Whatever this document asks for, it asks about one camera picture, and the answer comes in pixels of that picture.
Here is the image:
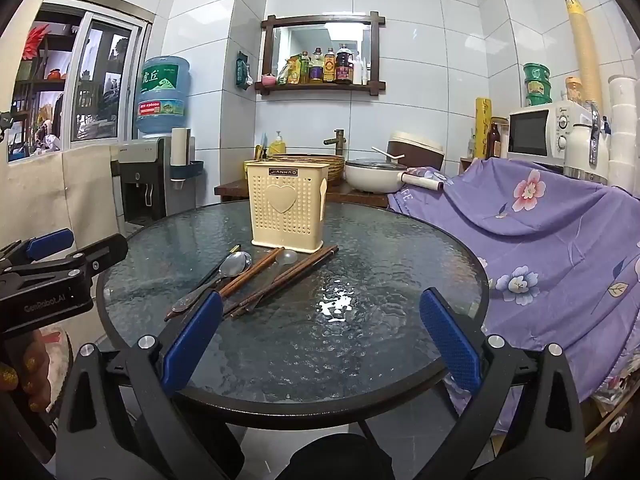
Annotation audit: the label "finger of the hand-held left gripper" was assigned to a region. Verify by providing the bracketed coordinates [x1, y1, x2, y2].
[10, 233, 129, 281]
[0, 228, 75, 273]

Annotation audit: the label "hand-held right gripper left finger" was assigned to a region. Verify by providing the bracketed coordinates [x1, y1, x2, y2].
[55, 290, 246, 480]

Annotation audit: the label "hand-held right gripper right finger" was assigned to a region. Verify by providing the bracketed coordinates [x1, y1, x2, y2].
[395, 287, 586, 480]

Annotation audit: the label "metal spoon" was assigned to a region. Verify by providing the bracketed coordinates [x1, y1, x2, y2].
[171, 251, 253, 312]

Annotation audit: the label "pair wooden chopsticks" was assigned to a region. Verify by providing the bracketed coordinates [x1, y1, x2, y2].
[165, 247, 282, 322]
[227, 246, 340, 318]

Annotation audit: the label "brown wooden chopstick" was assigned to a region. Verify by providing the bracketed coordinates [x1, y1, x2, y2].
[220, 247, 286, 297]
[223, 246, 337, 317]

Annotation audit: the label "black chopstick with gold band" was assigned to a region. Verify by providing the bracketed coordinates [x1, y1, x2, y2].
[187, 245, 242, 293]

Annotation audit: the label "clear plastic spoon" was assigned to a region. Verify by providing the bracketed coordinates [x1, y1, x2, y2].
[247, 248, 299, 311]

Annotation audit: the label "beige plastic utensil holder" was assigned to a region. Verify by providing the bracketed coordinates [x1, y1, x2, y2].
[245, 160, 329, 252]

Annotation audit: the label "person's left hand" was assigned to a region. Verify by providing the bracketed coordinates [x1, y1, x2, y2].
[0, 330, 53, 413]

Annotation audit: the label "beige cloth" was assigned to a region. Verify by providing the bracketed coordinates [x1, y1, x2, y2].
[0, 145, 126, 256]

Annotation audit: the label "grey water dispenser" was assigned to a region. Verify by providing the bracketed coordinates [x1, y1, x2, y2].
[117, 136, 197, 226]

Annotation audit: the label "white and blue cup dispenser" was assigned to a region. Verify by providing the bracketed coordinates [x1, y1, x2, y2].
[169, 127, 205, 191]

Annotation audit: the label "purple floral cloth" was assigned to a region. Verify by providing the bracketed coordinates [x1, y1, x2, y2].
[387, 157, 640, 441]

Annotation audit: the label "sliding window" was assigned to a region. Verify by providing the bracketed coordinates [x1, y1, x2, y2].
[7, 0, 153, 161]

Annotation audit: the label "blue water bottle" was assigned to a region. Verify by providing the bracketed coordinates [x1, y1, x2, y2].
[135, 55, 192, 138]

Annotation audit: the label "wooden counter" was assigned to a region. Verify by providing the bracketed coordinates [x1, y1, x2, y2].
[214, 180, 391, 208]

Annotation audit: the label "white pan with lid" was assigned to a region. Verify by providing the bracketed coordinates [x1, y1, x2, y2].
[344, 158, 445, 194]

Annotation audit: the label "brown and white rice cooker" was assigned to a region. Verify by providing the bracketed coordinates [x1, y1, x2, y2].
[387, 131, 445, 171]

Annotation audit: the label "woven brown basin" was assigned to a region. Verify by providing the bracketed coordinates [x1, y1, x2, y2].
[270, 154, 346, 183]

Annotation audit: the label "red artificial flower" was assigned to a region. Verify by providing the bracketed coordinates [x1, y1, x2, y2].
[25, 22, 51, 61]

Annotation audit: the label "yellow wrap roll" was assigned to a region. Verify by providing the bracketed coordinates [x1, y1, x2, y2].
[475, 97, 493, 161]

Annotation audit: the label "white microwave oven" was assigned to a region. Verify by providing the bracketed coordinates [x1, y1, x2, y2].
[507, 100, 593, 161]

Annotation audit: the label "brass faucet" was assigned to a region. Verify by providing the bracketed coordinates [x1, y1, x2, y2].
[323, 129, 347, 156]

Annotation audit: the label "white thermos jug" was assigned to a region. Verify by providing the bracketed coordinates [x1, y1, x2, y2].
[563, 102, 612, 183]

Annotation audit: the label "stacks of white paper rolls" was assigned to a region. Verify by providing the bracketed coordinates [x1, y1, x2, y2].
[607, 47, 640, 191]

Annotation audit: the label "purple label sauce bottle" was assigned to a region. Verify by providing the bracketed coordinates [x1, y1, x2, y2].
[309, 47, 326, 84]

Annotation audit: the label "dark soy sauce bottle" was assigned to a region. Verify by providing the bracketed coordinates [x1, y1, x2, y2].
[335, 44, 354, 85]

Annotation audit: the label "wooden framed mirror shelf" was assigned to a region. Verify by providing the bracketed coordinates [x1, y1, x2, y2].
[255, 10, 387, 98]

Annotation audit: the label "stack of yellow paper cups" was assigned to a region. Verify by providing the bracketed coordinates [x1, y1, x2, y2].
[565, 0, 603, 106]

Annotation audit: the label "green wall packet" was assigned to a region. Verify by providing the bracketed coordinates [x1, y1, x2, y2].
[236, 52, 253, 91]

